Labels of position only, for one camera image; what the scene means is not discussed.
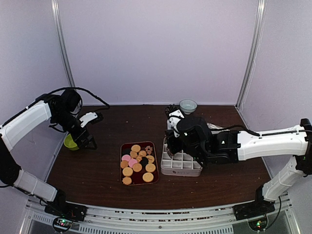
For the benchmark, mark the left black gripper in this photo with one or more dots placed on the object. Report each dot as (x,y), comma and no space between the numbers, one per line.
(81,144)

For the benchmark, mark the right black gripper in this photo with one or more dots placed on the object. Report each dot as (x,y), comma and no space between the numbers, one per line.
(173,148)

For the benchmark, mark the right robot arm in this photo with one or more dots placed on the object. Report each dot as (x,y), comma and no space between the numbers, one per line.
(193,136)

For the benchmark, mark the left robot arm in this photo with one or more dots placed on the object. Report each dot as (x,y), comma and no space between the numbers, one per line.
(26,140)

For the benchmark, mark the green plastic bowl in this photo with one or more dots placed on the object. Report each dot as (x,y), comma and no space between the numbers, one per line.
(70,144)

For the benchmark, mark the white divided cookie tin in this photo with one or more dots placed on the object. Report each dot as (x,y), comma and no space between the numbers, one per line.
(180,164)

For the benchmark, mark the brown flower cookie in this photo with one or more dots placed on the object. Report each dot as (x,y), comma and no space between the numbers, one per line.
(149,150)

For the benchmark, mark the pale blue ceramic bowl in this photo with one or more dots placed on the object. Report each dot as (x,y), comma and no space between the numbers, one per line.
(187,106)

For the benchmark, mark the black round cookie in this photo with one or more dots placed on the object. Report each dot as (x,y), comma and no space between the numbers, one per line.
(144,161)
(126,151)

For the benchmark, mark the dark red cookie tray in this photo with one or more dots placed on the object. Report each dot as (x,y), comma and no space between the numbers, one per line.
(151,167)

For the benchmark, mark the large round tan cookie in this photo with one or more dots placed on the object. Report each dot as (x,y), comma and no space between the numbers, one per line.
(148,177)

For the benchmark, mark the smooth round tan cookie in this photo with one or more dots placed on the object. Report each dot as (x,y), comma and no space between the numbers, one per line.
(137,167)

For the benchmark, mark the left pink round cookie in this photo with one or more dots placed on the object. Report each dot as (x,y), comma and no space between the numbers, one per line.
(126,158)

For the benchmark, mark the pink round cookie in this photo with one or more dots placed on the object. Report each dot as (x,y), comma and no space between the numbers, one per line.
(126,158)
(131,162)

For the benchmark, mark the right pink round cookie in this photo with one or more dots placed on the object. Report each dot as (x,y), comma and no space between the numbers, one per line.
(131,162)

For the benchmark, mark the bottom left round cookie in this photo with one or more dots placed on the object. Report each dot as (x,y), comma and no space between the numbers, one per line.
(126,180)

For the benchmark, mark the right aluminium frame post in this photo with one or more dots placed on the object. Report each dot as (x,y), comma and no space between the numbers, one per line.
(255,45)

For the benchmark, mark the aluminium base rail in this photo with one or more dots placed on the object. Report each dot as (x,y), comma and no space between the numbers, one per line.
(211,220)

